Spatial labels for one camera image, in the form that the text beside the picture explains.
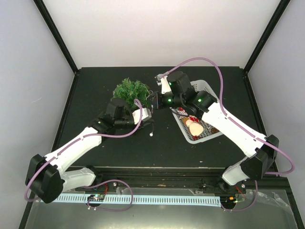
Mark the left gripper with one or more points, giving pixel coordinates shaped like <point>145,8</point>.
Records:
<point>145,122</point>

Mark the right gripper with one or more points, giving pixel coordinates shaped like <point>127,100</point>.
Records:
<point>158,104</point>

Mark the white ball string lights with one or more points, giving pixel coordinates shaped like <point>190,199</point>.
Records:
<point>151,130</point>

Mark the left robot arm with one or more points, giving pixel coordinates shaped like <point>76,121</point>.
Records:
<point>48,175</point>

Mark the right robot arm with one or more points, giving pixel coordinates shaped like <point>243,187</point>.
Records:
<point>259,150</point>

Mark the small green christmas tree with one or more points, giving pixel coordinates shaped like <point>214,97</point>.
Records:
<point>130,90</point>

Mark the silver red star ornament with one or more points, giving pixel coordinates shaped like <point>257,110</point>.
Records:
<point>179,111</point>

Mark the white plastic basket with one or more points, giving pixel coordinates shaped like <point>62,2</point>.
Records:
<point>199,85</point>

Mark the white snowman ornament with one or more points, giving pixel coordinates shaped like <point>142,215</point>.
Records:
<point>195,128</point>

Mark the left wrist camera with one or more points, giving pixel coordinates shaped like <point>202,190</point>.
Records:
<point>141,115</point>

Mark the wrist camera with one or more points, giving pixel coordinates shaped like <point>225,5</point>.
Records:
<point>141,115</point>
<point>176,83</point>

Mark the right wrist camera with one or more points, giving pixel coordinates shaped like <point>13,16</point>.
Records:
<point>176,83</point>

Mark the black aluminium frame rail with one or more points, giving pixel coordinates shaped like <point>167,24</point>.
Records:
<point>152,177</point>

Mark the white slotted cable duct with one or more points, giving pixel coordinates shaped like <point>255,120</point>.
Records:
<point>99,199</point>

